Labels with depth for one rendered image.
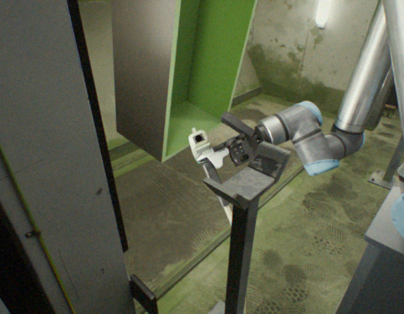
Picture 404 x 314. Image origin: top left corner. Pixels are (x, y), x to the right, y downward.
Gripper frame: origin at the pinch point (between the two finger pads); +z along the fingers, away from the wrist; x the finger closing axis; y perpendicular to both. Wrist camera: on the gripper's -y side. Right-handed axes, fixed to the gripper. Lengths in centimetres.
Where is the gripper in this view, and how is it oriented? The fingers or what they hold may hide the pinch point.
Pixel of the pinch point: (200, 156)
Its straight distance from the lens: 83.1
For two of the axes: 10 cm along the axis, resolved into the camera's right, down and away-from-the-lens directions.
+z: -9.1, 4.1, -0.5
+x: 0.0, 1.1, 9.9
